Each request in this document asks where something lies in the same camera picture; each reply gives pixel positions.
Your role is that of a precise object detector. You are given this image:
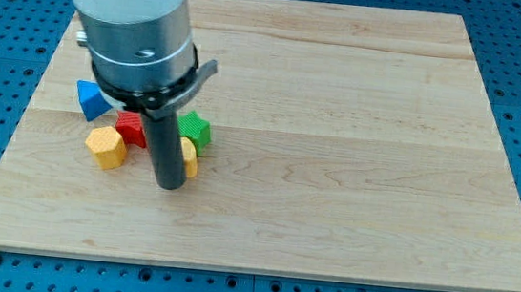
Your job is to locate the black clamp ring mount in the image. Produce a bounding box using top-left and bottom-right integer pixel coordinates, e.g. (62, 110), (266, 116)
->
(91, 60), (218, 120)

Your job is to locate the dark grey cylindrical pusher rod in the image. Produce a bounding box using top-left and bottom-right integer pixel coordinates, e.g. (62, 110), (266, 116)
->
(140, 113), (187, 190)

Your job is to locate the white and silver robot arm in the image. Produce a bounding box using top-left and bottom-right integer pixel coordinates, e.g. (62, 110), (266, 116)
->
(73, 0), (218, 190)

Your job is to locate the wooden board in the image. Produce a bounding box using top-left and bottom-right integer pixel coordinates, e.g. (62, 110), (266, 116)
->
(0, 0), (521, 292)

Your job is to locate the green star block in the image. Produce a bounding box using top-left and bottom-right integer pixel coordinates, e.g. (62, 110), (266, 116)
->
(177, 111), (212, 156)

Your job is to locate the yellow rounded block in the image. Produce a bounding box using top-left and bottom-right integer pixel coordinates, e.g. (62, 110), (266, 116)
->
(180, 136), (198, 178)

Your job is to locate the red star block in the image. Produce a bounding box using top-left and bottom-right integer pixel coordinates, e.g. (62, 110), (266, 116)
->
(115, 111), (147, 148)

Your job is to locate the yellow hexagon block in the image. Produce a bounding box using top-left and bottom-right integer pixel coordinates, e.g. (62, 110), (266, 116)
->
(84, 126), (128, 170)

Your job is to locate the blue triangular block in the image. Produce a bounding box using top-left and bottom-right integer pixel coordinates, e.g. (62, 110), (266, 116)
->
(76, 80), (112, 122)

